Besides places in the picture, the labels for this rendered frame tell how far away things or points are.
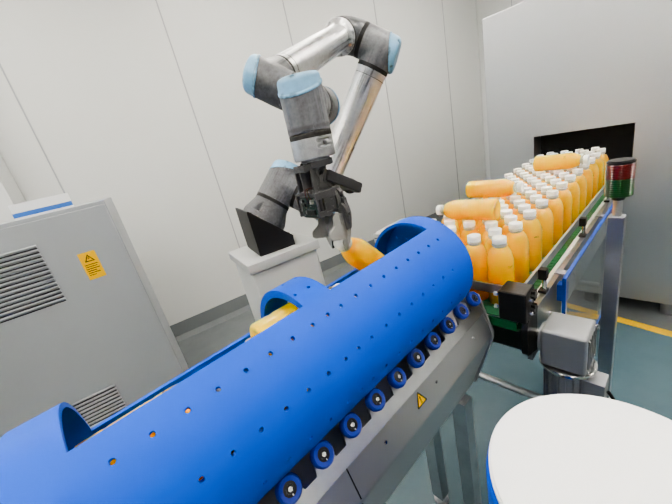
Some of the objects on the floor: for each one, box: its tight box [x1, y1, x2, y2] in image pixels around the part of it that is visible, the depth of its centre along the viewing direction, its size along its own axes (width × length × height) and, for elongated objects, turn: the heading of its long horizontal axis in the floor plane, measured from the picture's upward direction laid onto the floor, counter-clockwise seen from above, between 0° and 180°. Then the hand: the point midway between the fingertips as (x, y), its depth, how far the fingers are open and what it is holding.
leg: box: [452, 394, 482, 504], centre depth 112 cm, size 6×6×63 cm
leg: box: [425, 429, 449, 504], centre depth 122 cm, size 6×6×63 cm
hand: (340, 242), depth 76 cm, fingers closed on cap, 4 cm apart
